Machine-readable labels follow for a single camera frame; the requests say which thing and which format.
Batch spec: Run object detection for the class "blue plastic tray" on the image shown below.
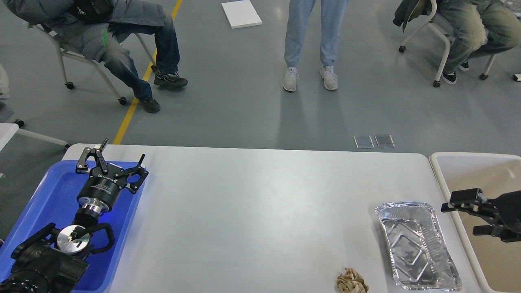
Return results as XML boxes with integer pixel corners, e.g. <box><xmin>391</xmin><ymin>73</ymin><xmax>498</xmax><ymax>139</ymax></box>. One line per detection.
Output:
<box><xmin>0</xmin><ymin>160</ymin><xmax>142</xmax><ymax>293</ymax></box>

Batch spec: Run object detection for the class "crumpled brown paper ball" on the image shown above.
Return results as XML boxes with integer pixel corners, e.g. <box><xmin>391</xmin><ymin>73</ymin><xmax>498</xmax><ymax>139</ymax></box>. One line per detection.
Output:
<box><xmin>336</xmin><ymin>268</ymin><xmax>370</xmax><ymax>293</ymax></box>

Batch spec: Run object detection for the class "seated person in grey jacket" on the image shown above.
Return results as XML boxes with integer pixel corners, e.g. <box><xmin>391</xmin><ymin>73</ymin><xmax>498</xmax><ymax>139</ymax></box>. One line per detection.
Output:
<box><xmin>4</xmin><ymin>0</ymin><xmax>188</xmax><ymax>114</ymax></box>

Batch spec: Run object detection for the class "seated person in green trousers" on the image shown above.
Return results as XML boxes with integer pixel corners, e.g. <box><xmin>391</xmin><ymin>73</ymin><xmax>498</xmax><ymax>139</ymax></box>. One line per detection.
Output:
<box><xmin>436</xmin><ymin>0</ymin><xmax>521</xmax><ymax>85</ymax></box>

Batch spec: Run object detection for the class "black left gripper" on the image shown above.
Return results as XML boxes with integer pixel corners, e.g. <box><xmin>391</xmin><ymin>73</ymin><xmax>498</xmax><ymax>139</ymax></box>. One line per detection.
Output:
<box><xmin>76</xmin><ymin>138</ymin><xmax>149</xmax><ymax>213</ymax></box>

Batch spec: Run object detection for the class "right floor socket plate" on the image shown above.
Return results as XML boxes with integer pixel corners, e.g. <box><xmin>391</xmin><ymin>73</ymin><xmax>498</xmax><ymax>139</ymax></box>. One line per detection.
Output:
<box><xmin>374</xmin><ymin>135</ymin><xmax>396</xmax><ymax>148</ymax></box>

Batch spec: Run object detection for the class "standing person in blue jeans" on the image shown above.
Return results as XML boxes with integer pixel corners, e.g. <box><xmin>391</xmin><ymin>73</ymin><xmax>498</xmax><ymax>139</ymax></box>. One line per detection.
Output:
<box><xmin>283</xmin><ymin>0</ymin><xmax>349</xmax><ymax>92</ymax></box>

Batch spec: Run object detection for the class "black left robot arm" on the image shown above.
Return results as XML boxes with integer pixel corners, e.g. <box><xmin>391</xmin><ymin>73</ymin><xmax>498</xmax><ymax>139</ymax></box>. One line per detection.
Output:
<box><xmin>1</xmin><ymin>140</ymin><xmax>149</xmax><ymax>293</ymax></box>

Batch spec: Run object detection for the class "beige plastic bin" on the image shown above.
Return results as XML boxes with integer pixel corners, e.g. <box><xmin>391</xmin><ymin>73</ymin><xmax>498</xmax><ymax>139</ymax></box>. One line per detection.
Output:
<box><xmin>430</xmin><ymin>153</ymin><xmax>521</xmax><ymax>293</ymax></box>

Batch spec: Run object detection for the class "floor socket plate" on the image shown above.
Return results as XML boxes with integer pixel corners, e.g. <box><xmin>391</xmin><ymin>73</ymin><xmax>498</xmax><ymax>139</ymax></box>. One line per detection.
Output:
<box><xmin>374</xmin><ymin>135</ymin><xmax>396</xmax><ymax>148</ymax></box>
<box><xmin>353</xmin><ymin>135</ymin><xmax>374</xmax><ymax>149</ymax></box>

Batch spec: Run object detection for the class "aluminium foil tray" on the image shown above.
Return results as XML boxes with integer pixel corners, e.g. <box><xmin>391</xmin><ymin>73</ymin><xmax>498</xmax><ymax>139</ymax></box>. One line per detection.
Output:
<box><xmin>375</xmin><ymin>201</ymin><xmax>463</xmax><ymax>292</ymax></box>

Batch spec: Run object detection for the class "white table leg left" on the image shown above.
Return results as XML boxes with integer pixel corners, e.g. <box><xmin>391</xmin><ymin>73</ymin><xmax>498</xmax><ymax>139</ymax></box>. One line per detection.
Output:
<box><xmin>0</xmin><ymin>119</ymin><xmax>71</xmax><ymax>150</ymax></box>

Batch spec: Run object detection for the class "left floor socket plate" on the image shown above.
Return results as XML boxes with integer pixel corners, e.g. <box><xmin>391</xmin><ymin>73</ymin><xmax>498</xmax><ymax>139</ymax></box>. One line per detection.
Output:
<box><xmin>353</xmin><ymin>135</ymin><xmax>374</xmax><ymax>149</ymax></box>

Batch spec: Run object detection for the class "white chair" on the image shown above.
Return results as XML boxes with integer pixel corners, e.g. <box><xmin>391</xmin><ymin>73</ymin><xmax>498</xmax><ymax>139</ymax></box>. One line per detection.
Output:
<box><xmin>399</xmin><ymin>0</ymin><xmax>498</xmax><ymax>88</ymax></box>
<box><xmin>28</xmin><ymin>22</ymin><xmax>157</xmax><ymax>105</ymax></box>

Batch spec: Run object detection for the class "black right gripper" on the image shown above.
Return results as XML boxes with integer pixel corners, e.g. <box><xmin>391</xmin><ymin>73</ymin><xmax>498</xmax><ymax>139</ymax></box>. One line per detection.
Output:
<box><xmin>441</xmin><ymin>188</ymin><xmax>521</xmax><ymax>243</ymax></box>

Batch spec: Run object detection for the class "white flat box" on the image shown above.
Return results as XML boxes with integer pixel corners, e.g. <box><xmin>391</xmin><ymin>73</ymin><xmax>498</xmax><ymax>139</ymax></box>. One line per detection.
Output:
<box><xmin>221</xmin><ymin>0</ymin><xmax>263</xmax><ymax>28</ymax></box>

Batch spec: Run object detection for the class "white chair right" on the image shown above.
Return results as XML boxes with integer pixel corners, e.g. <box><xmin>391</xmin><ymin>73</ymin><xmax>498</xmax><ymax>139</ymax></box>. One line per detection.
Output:
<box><xmin>399</xmin><ymin>0</ymin><xmax>498</xmax><ymax>88</ymax></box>

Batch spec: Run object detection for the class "white chair left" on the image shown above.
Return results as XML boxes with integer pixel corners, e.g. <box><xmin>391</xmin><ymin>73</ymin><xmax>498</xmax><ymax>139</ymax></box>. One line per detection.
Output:
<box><xmin>28</xmin><ymin>22</ymin><xmax>157</xmax><ymax>105</ymax></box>

